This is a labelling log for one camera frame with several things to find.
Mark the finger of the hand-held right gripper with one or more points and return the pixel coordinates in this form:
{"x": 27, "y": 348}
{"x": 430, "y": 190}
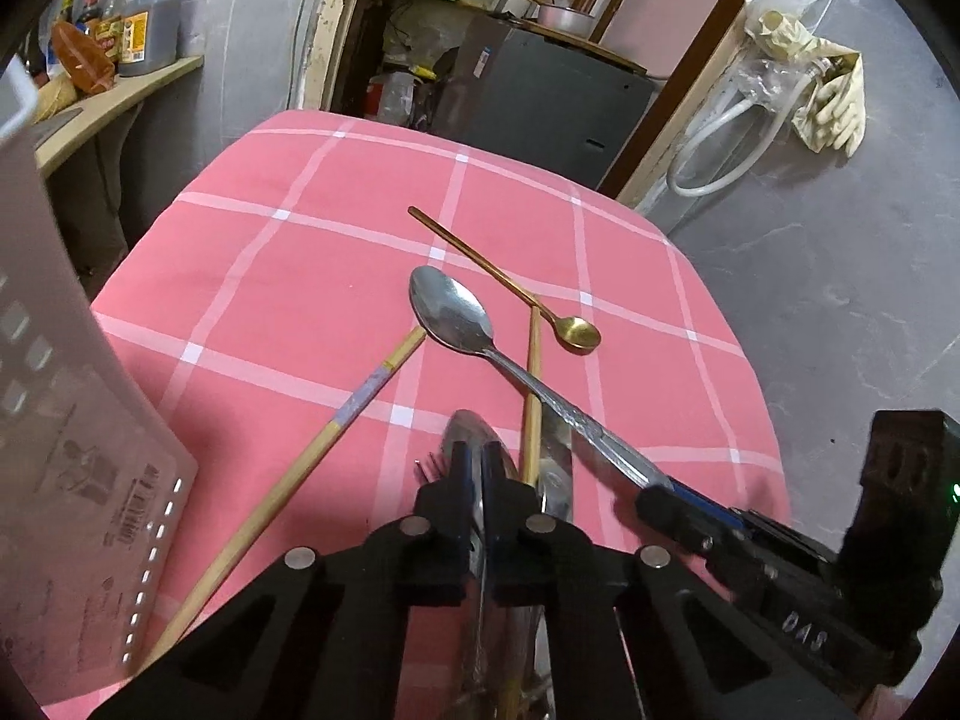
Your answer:
{"x": 675, "y": 517}
{"x": 712, "y": 506}

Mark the white plastic basket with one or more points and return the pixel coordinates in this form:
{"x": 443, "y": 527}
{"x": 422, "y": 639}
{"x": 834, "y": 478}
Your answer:
{"x": 60, "y": 390}

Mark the clear plastic jug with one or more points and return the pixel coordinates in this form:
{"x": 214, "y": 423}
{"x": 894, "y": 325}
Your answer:
{"x": 399, "y": 97}

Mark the large cooking oil jug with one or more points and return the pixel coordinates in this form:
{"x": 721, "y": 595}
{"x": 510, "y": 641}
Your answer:
{"x": 150, "y": 37}

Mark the wooden shelf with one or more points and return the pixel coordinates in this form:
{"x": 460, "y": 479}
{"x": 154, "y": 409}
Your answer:
{"x": 127, "y": 90}

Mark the small gold spoon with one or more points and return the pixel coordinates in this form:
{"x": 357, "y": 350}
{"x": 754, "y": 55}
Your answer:
{"x": 577, "y": 332}

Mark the large silver spoon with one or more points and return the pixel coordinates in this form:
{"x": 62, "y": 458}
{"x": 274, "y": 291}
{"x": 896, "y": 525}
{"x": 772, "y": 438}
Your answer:
{"x": 450, "y": 307}

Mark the black cabinet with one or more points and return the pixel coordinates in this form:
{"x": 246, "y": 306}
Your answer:
{"x": 540, "y": 105}

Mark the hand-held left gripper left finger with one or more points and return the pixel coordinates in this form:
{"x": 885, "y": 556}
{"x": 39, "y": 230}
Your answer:
{"x": 463, "y": 484}

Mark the pink checked tablecloth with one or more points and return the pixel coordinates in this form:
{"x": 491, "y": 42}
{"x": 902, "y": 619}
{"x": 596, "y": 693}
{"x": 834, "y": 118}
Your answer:
{"x": 300, "y": 277}

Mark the metal pot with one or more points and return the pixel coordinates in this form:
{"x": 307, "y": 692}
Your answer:
{"x": 566, "y": 19}

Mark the clear plastic bag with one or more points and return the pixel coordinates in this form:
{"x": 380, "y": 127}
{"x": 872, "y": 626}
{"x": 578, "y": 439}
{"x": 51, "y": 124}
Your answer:
{"x": 772, "y": 22}

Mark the silver table knife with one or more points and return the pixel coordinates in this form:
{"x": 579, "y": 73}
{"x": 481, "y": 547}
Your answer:
{"x": 556, "y": 457}

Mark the plain wooden chopstick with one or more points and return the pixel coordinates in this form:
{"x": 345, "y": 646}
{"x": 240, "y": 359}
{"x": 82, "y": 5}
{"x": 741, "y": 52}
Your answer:
{"x": 534, "y": 375}

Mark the orange snack bag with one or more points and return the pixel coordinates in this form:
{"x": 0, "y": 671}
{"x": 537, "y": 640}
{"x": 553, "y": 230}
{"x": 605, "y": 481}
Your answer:
{"x": 82, "y": 60}

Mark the shiny steel spoon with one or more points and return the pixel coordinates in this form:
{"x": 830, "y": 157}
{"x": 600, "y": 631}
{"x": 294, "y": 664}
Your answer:
{"x": 469, "y": 427}

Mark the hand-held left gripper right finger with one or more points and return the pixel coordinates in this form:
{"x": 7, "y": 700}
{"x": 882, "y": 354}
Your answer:
{"x": 495, "y": 484}

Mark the yellow rubber gloves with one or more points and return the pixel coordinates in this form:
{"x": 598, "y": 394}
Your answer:
{"x": 836, "y": 105}

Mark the silver fork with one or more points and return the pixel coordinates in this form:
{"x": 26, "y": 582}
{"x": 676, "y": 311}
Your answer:
{"x": 427, "y": 471}

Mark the purple banded wooden chopstick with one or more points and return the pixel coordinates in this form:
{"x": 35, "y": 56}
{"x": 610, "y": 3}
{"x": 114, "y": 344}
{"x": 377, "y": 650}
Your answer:
{"x": 315, "y": 442}

